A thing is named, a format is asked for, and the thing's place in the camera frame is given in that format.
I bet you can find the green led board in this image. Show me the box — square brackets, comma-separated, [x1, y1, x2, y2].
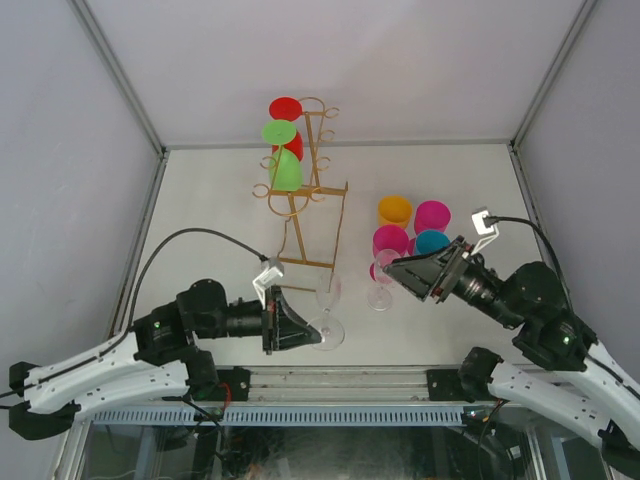
[195, 407, 225, 423]
[462, 405, 494, 436]

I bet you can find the right green led board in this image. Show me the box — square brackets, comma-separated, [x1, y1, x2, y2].
[462, 405, 494, 436]

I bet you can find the left green led board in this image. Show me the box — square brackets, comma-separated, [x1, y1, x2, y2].
[195, 407, 225, 423]

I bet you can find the clear wine glass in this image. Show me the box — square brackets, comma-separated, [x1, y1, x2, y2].
[310, 271, 345, 351]
[367, 249, 400, 312]

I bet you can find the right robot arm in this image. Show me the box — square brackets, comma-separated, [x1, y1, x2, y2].
[383, 238, 639, 479]

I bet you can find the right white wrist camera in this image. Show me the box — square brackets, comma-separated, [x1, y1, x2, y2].
[471, 207, 499, 256]

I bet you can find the left camera black cable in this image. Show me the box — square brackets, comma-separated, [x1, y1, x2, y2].
[0, 228, 271, 401]

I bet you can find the camera black cable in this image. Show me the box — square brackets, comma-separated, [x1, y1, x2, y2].
[0, 228, 271, 401]
[487, 215, 576, 321]

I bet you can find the left aluminium frame post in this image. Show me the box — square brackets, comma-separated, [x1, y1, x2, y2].
[67, 0, 166, 158]

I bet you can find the blue slotted cable duct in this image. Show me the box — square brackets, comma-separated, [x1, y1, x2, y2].
[92, 405, 466, 427]

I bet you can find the green plastic wine glass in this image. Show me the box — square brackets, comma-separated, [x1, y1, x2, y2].
[261, 119, 303, 192]

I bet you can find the red plastic wine glass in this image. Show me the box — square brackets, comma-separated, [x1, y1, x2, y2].
[269, 96, 304, 161]

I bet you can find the black base bracket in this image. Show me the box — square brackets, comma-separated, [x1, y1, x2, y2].
[426, 369, 482, 403]
[193, 367, 251, 402]

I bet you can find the aluminium front rail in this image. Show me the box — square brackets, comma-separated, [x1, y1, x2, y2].
[72, 364, 616, 405]

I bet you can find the orange plastic wine glass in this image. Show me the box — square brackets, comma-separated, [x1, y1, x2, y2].
[377, 195, 413, 229]

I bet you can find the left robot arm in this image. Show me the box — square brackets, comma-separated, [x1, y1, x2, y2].
[8, 279, 322, 441]

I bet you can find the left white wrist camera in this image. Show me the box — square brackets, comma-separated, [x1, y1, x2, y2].
[252, 257, 285, 308]

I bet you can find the left black base bracket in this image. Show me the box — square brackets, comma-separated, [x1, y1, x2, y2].
[193, 367, 251, 402]

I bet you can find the cyan plastic wine glass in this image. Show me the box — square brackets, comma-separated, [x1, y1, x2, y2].
[411, 230, 450, 255]

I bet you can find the right camera black cable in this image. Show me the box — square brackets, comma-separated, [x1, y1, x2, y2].
[487, 215, 576, 321]

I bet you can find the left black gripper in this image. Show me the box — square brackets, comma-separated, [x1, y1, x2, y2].
[193, 285, 320, 355]

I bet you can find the right aluminium frame post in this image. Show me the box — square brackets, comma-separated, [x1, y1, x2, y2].
[510, 0, 600, 149]

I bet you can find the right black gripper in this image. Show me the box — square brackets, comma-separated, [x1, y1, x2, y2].
[381, 235, 521, 329]

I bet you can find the right black base bracket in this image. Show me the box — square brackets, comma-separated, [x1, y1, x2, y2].
[426, 369, 482, 403]

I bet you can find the magenta wine glass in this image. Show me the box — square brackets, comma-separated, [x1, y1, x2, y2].
[372, 224, 409, 258]
[407, 200, 452, 255]

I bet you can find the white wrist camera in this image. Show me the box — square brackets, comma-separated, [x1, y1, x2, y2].
[471, 207, 499, 256]
[252, 257, 285, 308]

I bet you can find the gold wire glass rack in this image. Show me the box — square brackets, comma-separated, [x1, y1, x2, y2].
[252, 96, 349, 293]

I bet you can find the aluminium frame post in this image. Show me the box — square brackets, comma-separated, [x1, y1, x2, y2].
[510, 0, 600, 149]
[67, 0, 166, 158]

